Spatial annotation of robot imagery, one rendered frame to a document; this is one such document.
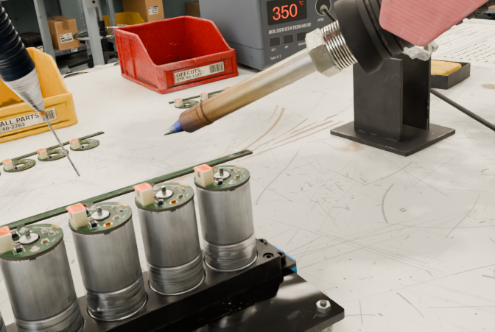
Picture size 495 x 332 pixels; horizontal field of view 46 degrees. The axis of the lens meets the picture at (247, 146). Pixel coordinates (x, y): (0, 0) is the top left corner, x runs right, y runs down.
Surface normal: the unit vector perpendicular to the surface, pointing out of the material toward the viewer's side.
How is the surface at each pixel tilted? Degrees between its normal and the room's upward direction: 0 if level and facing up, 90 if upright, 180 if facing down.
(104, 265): 90
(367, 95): 90
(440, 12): 99
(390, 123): 90
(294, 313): 0
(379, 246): 0
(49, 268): 90
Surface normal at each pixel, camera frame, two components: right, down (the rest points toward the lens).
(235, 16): -0.87, 0.25
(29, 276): 0.26, 0.33
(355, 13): 0.10, -0.44
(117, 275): 0.49, 0.28
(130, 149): -0.08, -0.93
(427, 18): -0.29, 0.52
